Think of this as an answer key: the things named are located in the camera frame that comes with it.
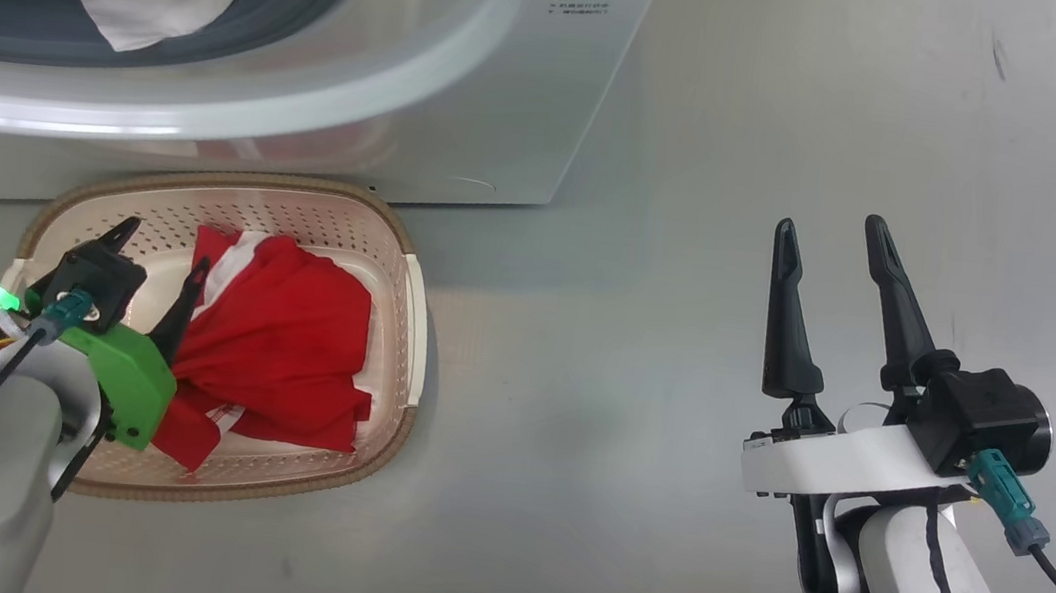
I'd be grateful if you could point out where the white front-load washing machine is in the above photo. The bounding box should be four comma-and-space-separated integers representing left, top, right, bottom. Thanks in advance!
0, 0, 671, 290

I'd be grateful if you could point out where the cream perforated laundry basket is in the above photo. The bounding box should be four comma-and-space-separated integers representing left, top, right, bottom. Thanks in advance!
0, 142, 449, 534

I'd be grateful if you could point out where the red Bulls basketball jersey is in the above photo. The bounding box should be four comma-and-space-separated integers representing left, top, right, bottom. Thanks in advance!
147, 221, 392, 494

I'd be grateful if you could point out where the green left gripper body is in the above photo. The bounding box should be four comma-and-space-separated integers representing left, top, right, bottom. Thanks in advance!
0, 267, 187, 455

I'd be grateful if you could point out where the round drain filter cover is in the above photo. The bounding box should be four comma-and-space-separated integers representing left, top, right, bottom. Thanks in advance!
440, 173, 503, 199

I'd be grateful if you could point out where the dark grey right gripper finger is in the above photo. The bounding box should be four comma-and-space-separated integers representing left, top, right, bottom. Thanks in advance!
754, 216, 845, 406
844, 213, 976, 400

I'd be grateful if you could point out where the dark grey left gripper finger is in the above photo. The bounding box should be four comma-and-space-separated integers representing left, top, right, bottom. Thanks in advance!
94, 212, 143, 265
145, 251, 213, 368

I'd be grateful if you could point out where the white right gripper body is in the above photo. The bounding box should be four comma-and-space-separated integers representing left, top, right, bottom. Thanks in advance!
723, 389, 987, 593

